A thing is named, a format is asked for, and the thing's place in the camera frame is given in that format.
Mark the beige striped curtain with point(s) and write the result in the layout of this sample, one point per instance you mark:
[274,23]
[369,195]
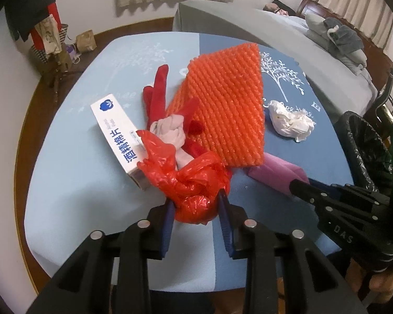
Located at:
[357,3]

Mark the white knotted cloth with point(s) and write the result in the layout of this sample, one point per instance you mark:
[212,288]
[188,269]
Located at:
[173,130]

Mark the grey pillow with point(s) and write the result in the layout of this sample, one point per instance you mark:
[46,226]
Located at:
[317,31]

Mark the wooden headboard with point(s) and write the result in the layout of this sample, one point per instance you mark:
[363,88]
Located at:
[376,50]

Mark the bed with grey cover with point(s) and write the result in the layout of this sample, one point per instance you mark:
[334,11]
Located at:
[265,36]

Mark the dark hanging jacket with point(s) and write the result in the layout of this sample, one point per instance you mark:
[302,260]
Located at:
[26,3]

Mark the large orange foam net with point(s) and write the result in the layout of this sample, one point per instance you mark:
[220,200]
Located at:
[229,104]

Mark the red rubber glove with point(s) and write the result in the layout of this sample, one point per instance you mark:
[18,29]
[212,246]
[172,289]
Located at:
[157,101]

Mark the black trash bin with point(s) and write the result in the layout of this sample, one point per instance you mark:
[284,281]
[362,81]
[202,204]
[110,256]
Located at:
[363,150]

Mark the wooden coat rack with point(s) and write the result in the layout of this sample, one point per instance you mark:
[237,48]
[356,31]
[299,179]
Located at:
[57,72]

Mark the dark grey folded garment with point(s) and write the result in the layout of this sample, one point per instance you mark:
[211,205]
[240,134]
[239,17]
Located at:
[347,37]

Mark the black metal frame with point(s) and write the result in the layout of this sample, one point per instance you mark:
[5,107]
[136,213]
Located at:
[384,95]

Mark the beige printed tote bag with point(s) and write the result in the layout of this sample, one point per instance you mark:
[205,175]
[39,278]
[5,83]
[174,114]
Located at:
[50,34]

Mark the crumpled white tissue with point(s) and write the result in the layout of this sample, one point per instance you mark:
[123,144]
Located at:
[290,121]

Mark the red hanging garment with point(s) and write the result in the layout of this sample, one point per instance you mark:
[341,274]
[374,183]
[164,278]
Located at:
[36,37]

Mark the brown paper bag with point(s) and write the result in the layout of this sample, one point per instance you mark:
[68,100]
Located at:
[85,41]

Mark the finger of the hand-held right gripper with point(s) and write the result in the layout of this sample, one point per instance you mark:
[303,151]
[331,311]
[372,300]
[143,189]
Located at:
[301,188]
[353,191]

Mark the checked bag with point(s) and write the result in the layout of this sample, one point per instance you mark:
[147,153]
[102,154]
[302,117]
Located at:
[39,55]

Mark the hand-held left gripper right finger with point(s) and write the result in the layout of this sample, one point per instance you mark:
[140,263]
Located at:
[226,225]

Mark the purple and white bundle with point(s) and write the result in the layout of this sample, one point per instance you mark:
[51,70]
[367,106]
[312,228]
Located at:
[72,52]

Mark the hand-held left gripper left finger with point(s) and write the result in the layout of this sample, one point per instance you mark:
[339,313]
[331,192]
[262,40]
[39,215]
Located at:
[168,232]

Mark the red plastic bag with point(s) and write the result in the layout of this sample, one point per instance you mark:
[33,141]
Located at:
[196,183]

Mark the white box with blue print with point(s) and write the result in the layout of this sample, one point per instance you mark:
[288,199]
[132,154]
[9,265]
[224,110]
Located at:
[114,127]

